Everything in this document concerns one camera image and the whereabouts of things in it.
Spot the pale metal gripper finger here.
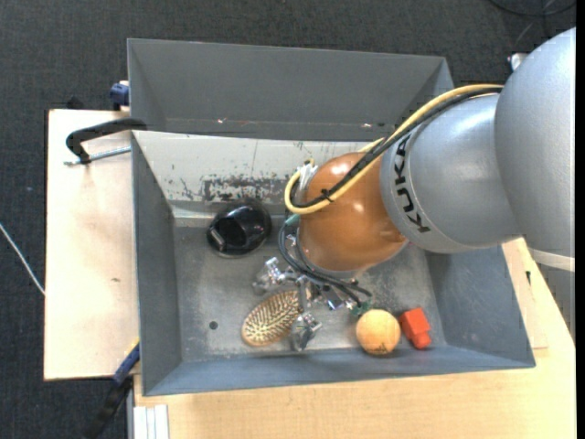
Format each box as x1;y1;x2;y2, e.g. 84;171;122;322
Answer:
289;312;323;353
251;256;296;297

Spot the yellow-orange ball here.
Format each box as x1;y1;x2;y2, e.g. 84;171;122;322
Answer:
355;308;402;356

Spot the red-orange block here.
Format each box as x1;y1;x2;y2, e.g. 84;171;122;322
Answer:
398;306;433;351

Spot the pale wood board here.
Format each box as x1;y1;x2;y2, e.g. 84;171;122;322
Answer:
43;108;143;382

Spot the wooden oval hairbrush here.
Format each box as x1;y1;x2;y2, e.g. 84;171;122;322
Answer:
240;289;305;348

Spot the black rounded plastic object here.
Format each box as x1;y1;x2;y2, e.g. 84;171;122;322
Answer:
205;200;273;259

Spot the grey metal bin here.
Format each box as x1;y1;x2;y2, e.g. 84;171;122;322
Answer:
126;37;537;398

